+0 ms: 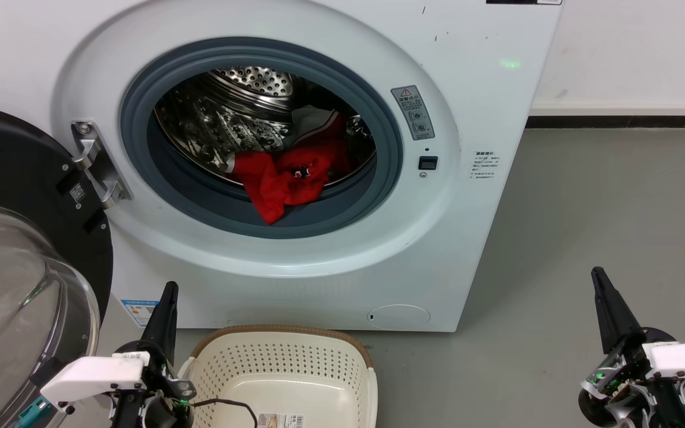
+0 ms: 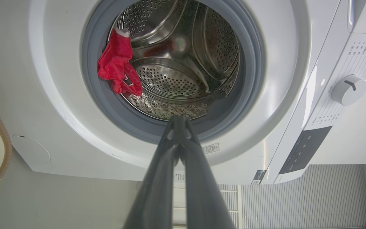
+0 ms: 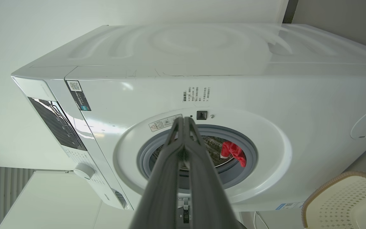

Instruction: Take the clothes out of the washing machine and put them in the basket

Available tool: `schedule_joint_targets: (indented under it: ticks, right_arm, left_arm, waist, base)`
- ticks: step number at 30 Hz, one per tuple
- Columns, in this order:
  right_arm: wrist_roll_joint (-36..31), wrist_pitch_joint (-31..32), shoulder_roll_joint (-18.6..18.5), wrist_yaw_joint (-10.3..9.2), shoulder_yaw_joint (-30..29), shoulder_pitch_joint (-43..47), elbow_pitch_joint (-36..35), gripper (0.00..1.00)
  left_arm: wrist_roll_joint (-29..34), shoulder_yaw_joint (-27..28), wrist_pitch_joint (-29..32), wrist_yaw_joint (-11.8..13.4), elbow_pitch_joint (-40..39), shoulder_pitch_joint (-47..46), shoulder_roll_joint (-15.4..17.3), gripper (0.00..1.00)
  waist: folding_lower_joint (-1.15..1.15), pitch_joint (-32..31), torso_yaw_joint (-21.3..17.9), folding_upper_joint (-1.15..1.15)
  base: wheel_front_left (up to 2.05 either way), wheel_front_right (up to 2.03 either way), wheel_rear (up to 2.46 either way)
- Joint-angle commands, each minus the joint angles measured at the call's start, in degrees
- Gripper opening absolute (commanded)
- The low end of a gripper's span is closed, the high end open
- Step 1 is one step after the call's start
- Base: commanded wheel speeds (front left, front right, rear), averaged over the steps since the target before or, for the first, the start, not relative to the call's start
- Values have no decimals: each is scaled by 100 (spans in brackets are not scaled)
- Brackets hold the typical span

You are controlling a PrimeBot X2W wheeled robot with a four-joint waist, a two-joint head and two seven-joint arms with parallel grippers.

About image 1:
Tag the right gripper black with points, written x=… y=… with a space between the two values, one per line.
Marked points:
x=622 y=386

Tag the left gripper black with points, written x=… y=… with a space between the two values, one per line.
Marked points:
x=161 y=392

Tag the cream perforated laundry basket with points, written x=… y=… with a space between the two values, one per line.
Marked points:
x=295 y=362

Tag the printed paper label with barcode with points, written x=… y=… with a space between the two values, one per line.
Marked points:
x=280 y=421

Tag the stainless steel washing machine drum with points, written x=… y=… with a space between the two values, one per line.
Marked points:
x=200 y=125

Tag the black-rimmed glass washer door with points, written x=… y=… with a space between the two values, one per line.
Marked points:
x=15 y=154

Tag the black object edge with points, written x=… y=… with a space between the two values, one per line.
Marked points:
x=524 y=2

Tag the blue and white energy label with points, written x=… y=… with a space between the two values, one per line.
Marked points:
x=139 y=312

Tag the red garment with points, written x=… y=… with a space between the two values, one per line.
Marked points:
x=271 y=184

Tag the silver metal door hinge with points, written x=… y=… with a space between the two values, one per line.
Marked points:
x=90 y=148

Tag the white and black baseboard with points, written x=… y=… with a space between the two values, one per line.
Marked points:
x=616 y=108

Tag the grey rubber door gasket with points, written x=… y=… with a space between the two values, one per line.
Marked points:
x=135 y=119

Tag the round white filter cover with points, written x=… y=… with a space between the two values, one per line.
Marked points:
x=399 y=317

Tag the black door latch slot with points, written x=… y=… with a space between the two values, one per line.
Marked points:
x=428 y=163

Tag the white garment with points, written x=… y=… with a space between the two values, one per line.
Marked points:
x=310 y=122

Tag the grey warning sticker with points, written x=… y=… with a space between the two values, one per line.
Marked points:
x=412 y=113

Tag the white front-load washing machine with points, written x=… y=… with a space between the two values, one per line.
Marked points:
x=473 y=65

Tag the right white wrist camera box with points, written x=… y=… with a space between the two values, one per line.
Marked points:
x=684 y=361

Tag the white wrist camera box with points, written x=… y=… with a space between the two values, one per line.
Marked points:
x=90 y=375
x=684 y=361

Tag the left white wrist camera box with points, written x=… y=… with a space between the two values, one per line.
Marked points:
x=90 y=375

